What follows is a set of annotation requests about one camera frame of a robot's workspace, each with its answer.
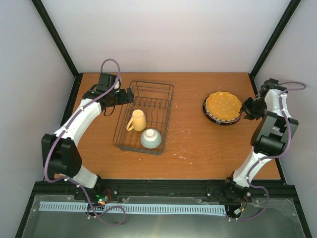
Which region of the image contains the light green ceramic bowl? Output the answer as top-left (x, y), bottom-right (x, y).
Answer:
top-left (140, 128), bottom-right (162, 149)

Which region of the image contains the dark wire dish rack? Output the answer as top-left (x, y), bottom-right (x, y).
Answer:
top-left (113, 80), bottom-right (174, 155)

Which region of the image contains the right black frame post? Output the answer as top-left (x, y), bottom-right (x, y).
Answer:
top-left (249, 0), bottom-right (301, 80)

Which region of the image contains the left black frame post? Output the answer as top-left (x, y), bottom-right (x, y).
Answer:
top-left (31, 0), bottom-right (84, 80)

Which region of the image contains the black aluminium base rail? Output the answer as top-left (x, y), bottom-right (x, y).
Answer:
top-left (32, 178), bottom-right (297, 203)

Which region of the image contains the yellow ceramic mug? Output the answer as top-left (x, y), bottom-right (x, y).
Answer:
top-left (126, 110), bottom-right (147, 131)

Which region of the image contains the black white striped plate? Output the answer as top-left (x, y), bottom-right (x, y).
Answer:
top-left (202, 98), bottom-right (242, 125)

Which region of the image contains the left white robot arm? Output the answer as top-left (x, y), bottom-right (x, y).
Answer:
top-left (41, 73), bottom-right (134, 200)

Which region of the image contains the black frame post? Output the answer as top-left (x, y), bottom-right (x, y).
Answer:
top-left (249, 0), bottom-right (301, 80)
top-left (31, 0), bottom-right (84, 80)

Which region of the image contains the light blue cable duct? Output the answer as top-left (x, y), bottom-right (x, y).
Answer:
top-left (38, 201), bottom-right (226, 216)

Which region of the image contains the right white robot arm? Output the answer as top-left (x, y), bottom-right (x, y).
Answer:
top-left (222, 78), bottom-right (299, 201)

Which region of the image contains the orange dotted plate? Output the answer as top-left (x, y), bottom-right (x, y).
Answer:
top-left (205, 91), bottom-right (242, 122)

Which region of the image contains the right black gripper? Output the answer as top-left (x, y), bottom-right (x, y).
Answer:
top-left (239, 97), bottom-right (266, 120)

